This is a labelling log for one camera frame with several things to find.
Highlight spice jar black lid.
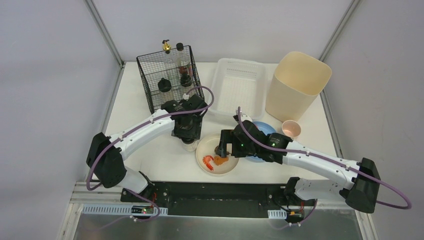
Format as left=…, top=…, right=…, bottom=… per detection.
left=181, top=138, right=199, bottom=152
left=157, top=77, right=173, bottom=102
left=180, top=72, right=193, bottom=94

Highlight cream round plate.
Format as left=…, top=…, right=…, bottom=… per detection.
left=195, top=133, right=239, bottom=175

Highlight blue round plate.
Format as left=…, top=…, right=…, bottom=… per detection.
left=246, top=121, right=277, bottom=163

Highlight dark sauce bottle red label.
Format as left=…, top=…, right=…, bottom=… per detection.
left=176, top=42, right=193, bottom=77

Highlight clear bottle gold spout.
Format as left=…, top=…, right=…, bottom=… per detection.
left=162, top=39, right=178, bottom=82

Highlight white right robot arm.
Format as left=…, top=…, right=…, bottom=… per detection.
left=214, top=114, right=380, bottom=214

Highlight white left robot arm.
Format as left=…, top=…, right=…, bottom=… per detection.
left=86, top=95, right=207, bottom=194

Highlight brown toy shrimp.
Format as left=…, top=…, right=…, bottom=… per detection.
left=214, top=146, right=229, bottom=158

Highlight orange fried food piece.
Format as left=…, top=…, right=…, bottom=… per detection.
left=213, top=155, right=229, bottom=166

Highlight red toy shrimp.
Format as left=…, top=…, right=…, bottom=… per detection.
left=202, top=155, right=215, bottom=171

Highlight pink cup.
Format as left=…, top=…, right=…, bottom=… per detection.
left=281, top=120, right=302, bottom=139

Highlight white plastic perforated basket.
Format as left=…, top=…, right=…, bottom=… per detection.
left=208, top=58, right=268, bottom=121

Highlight beige plastic waste bin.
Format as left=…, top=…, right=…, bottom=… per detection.
left=265, top=51, right=332, bottom=122

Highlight black wire basket rack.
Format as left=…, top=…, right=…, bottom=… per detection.
left=136, top=42, right=201, bottom=113

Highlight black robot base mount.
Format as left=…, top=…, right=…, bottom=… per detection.
left=120, top=181, right=315, bottom=219

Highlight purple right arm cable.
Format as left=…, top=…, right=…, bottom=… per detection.
left=236, top=106, right=413, bottom=210

